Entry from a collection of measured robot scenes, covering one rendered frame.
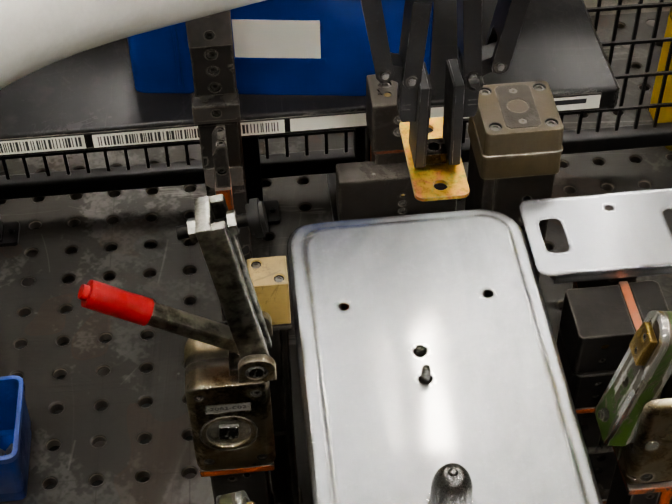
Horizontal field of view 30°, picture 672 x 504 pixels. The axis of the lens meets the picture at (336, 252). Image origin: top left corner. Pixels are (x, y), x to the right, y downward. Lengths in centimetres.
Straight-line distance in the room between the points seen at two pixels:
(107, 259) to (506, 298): 63
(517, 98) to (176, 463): 53
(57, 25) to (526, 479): 64
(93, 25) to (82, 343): 105
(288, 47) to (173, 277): 43
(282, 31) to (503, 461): 48
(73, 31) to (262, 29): 76
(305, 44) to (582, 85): 29
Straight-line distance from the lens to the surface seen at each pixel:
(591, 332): 114
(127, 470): 140
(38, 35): 48
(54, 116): 130
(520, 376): 107
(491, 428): 104
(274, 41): 125
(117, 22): 49
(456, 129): 85
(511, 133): 120
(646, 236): 121
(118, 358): 149
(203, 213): 90
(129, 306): 96
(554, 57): 135
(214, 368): 101
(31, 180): 164
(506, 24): 81
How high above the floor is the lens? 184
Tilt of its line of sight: 46 degrees down
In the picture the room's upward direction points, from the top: 1 degrees counter-clockwise
